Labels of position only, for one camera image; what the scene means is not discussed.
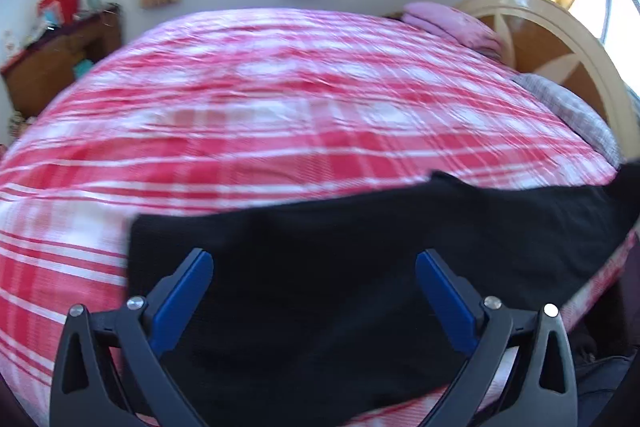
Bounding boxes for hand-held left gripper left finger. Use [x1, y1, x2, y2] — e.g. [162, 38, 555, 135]
[50, 248, 215, 427]

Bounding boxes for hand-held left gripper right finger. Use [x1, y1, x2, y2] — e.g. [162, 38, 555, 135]
[416, 249, 578, 427]

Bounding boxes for black pants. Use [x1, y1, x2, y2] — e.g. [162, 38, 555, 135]
[127, 171, 632, 427]

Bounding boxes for red plaid bed blanket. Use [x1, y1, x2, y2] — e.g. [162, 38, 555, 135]
[0, 8, 636, 427]

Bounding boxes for striped pillow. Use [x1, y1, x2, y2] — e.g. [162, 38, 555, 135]
[510, 73, 623, 165]

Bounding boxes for brown wooden desk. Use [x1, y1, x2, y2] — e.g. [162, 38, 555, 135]
[0, 4, 123, 118]

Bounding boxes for pink pillow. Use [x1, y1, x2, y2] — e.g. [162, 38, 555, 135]
[402, 2, 503, 58]

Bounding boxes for cream and wood headboard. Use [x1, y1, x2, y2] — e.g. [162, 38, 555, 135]
[455, 0, 640, 165]

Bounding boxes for large bedside window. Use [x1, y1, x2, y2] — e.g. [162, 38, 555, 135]
[565, 0, 640, 52]

